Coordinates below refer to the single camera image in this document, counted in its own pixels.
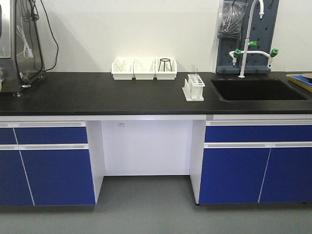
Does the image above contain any black wire tripod stand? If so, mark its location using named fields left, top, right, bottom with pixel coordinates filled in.
left=158, top=58, right=173, bottom=72

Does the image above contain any white test tube rack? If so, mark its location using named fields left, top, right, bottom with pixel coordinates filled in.
left=182, top=74, right=205, bottom=101

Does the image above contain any blue base cabinet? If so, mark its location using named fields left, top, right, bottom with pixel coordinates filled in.
left=194, top=121, right=312, bottom=205
left=0, top=121, right=97, bottom=206

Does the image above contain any black power cable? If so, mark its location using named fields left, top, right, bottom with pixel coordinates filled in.
left=14, top=0, right=59, bottom=85

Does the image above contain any grey-blue pegboard drying rack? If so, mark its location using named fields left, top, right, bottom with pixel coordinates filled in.
left=216, top=0, right=279, bottom=74

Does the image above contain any middle white storage bin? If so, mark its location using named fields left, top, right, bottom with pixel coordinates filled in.
left=134, top=58, right=155, bottom=80

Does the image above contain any stainless steel lab machine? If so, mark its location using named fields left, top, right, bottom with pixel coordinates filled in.
left=0, top=0, right=45, bottom=97

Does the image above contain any left white storage bin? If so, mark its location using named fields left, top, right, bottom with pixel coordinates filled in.
left=111, top=58, right=135, bottom=80

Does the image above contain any clear plastic bag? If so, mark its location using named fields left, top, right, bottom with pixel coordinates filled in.
left=217, top=0, right=248, bottom=39

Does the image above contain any blue yellow tray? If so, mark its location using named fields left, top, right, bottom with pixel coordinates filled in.
left=287, top=73, right=312, bottom=92

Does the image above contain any black lab sink basin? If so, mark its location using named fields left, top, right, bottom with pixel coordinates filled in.
left=211, top=79, right=309, bottom=101

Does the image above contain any white storage bin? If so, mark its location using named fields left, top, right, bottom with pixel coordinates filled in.
left=155, top=58, right=177, bottom=80
left=111, top=58, right=135, bottom=80
left=134, top=58, right=155, bottom=80

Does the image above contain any white gooseneck lab faucet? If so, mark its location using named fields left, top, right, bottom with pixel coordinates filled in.
left=229, top=0, right=279, bottom=78

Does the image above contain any right white storage bin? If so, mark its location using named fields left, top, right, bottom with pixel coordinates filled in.
left=155, top=58, right=177, bottom=80

